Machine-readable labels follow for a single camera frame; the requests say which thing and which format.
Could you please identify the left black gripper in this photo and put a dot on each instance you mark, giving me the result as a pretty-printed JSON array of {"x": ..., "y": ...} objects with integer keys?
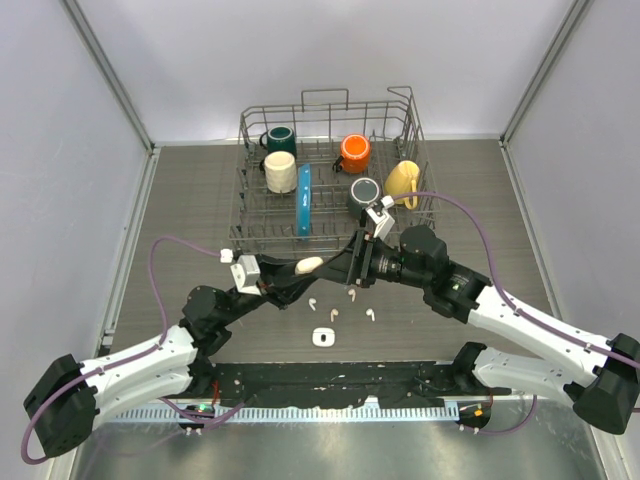
[{"x": 278, "y": 283}]

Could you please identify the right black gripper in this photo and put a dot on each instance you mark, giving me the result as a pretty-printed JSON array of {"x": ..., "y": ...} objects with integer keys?
[{"x": 352, "y": 265}]

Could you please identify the beige charging case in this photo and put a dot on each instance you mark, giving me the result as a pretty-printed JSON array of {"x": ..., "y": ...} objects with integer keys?
[{"x": 308, "y": 265}]

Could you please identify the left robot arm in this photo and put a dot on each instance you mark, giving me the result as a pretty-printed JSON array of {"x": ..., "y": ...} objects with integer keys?
[{"x": 74, "y": 398}]

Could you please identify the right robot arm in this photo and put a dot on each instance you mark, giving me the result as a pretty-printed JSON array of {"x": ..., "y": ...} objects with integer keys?
[{"x": 596, "y": 376}]

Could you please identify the white charging case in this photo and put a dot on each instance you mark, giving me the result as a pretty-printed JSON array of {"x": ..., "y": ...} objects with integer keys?
[{"x": 323, "y": 337}]

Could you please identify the grey mug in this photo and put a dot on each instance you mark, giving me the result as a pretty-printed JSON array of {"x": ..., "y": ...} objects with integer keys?
[{"x": 362, "y": 192}]

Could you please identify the blue plate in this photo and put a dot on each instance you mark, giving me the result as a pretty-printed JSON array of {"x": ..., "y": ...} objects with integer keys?
[{"x": 303, "y": 201}]

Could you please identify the yellow mug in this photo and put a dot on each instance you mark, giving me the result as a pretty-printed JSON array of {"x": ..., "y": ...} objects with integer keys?
[{"x": 403, "y": 179}]

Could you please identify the cream textured mug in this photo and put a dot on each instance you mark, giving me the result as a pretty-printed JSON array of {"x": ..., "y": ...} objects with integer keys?
[{"x": 280, "y": 172}]

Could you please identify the orange mug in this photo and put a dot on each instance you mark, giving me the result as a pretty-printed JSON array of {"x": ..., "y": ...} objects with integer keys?
[{"x": 354, "y": 156}]

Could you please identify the dark green mug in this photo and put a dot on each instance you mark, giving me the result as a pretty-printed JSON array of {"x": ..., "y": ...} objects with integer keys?
[{"x": 279, "y": 138}]

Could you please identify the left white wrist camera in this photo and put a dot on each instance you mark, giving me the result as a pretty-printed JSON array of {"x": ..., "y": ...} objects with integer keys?
[{"x": 245, "y": 271}]

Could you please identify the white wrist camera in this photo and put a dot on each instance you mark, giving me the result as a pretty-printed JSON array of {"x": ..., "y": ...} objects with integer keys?
[
  {"x": 245, "y": 271},
  {"x": 378, "y": 212}
]

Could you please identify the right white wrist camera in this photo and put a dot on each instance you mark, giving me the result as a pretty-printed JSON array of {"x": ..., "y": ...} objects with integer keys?
[{"x": 378, "y": 212}]

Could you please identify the grey wire dish rack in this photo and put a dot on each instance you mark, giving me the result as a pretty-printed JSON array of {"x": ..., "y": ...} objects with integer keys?
[{"x": 265, "y": 222}]

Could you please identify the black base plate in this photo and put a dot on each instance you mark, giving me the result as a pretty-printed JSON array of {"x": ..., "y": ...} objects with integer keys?
[{"x": 338, "y": 385}]

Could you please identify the white slotted cable duct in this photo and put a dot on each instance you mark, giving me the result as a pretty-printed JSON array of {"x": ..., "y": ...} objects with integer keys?
[{"x": 370, "y": 411}]

